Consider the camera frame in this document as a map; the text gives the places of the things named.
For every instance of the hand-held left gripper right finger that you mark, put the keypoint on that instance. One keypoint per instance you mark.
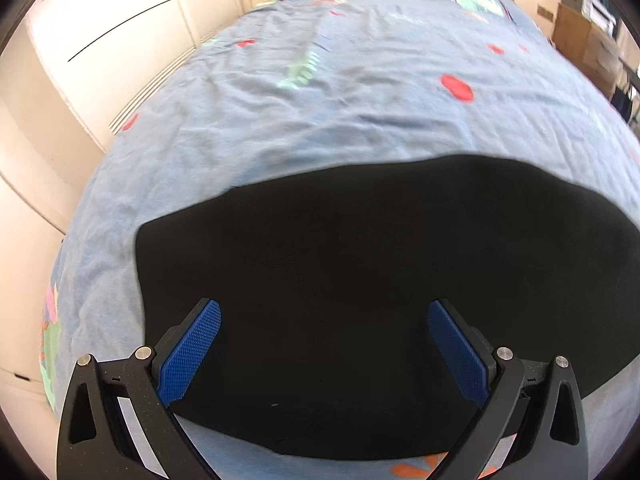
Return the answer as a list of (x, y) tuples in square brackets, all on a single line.
[(457, 350)]

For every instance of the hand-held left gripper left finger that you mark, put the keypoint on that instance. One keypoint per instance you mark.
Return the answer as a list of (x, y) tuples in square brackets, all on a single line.
[(192, 355)]

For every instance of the black pants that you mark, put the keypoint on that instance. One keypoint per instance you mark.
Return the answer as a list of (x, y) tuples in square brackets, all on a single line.
[(350, 260)]

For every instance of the blue printed bed sheet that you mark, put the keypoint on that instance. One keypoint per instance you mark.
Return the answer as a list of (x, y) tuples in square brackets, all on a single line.
[(350, 110)]

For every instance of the dark cloth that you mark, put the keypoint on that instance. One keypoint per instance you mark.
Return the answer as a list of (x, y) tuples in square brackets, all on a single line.
[(625, 100)]

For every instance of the white wardrobe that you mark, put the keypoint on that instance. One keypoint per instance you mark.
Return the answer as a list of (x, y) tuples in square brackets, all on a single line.
[(125, 35)]

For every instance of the brown wooden cabinet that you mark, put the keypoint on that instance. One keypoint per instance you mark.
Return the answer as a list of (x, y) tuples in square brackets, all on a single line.
[(587, 45)]

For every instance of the stack of storage boxes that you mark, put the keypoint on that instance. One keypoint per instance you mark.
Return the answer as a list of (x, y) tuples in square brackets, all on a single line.
[(587, 0)]

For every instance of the wall socket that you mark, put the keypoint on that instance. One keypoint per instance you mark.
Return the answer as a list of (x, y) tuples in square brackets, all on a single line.
[(545, 13)]

